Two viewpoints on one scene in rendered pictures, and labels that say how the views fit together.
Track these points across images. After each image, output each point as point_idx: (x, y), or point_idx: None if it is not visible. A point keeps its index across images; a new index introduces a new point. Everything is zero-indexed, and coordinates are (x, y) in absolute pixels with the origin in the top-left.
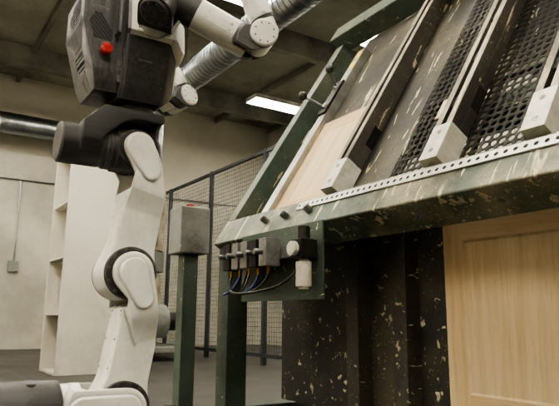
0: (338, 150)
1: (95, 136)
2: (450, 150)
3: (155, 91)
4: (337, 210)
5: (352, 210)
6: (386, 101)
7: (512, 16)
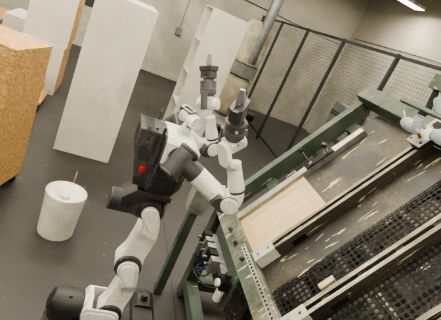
0: (287, 217)
1: (126, 206)
2: None
3: (167, 191)
4: (245, 282)
5: (247, 295)
6: (322, 220)
7: (410, 256)
